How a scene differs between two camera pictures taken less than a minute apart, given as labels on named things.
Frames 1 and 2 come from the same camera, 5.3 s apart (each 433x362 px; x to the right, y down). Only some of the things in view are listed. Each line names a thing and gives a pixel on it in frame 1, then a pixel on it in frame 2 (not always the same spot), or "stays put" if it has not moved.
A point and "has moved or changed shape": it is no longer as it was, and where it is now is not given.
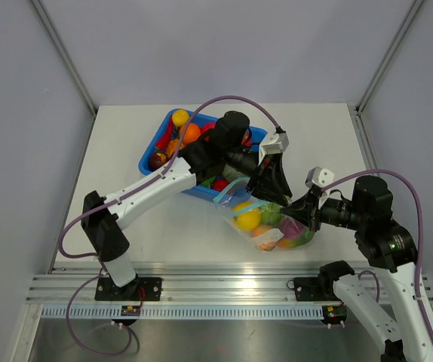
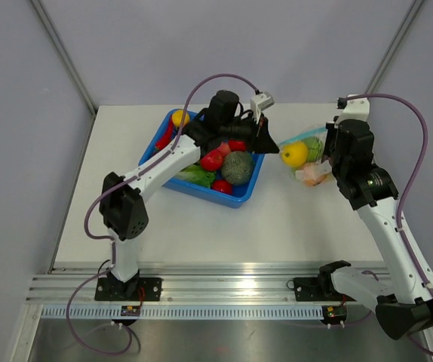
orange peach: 264,245 has moved or changed shape
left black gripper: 269,182 -> 262,142
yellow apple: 246,216 -> 294,154
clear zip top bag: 267,225 -> 303,156
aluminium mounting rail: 75,282 stays put
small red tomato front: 219,185 stays put
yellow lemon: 180,118 stays put
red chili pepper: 166,135 stays put
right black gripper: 307,209 -> 333,131
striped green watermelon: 271,213 -> 315,148
